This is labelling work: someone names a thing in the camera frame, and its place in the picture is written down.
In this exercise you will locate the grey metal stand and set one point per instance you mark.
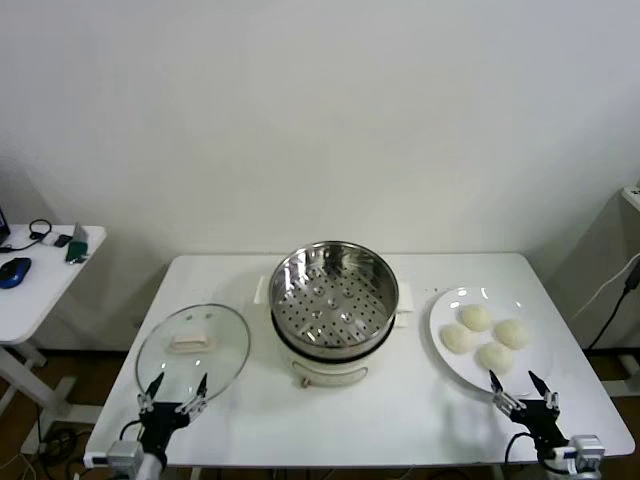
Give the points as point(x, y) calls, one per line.
point(80, 231)

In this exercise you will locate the dark laptop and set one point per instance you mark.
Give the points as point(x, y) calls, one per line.
point(4, 222)

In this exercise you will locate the white steamed baozi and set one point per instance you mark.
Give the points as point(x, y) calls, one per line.
point(476, 317)
point(511, 333)
point(495, 357)
point(457, 338)

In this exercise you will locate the white electric cooking pot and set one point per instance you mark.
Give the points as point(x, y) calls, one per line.
point(330, 372)

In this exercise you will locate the white small item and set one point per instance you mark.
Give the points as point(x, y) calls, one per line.
point(48, 239)

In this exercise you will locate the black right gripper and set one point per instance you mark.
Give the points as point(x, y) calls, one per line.
point(540, 422)

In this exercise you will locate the blue computer mouse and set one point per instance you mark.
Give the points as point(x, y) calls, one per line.
point(14, 272)

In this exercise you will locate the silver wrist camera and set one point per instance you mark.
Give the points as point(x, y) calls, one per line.
point(582, 450)
point(125, 455)

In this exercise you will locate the white round plate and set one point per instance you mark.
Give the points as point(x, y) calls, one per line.
point(537, 320)

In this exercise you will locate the white side table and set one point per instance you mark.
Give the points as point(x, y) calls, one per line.
point(632, 202)
point(45, 295)

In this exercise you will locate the round glass pot lid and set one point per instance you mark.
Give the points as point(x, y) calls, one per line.
point(220, 345)

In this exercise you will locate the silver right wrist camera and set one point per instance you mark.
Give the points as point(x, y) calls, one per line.
point(582, 450)

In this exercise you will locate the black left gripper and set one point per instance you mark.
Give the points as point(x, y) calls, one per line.
point(162, 422)

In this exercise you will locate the perforated steel steamer basket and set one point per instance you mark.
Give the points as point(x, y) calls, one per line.
point(345, 280)

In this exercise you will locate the green small object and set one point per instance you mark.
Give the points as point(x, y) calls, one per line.
point(76, 251)

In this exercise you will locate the black small device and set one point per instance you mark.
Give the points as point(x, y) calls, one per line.
point(62, 240)

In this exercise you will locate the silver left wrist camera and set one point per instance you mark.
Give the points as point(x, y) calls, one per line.
point(125, 455)

